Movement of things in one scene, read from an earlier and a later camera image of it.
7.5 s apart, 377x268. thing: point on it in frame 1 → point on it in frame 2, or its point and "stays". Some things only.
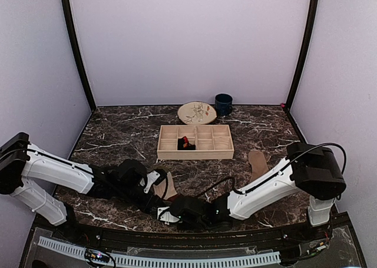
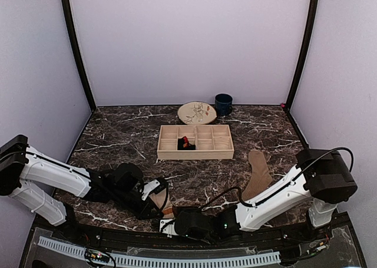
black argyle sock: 183,144 stays
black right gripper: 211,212 → 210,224
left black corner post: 69,16 stays
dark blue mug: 223,104 stays
